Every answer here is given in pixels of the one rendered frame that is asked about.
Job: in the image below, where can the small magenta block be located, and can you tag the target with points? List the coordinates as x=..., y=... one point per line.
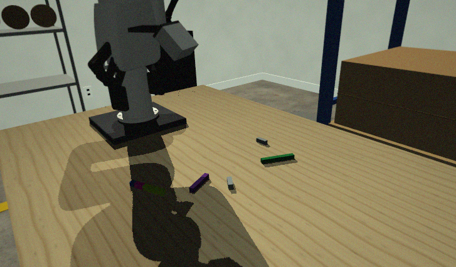
x=138, y=185

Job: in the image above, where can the purple rod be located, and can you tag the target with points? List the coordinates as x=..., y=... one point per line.
x=199, y=182

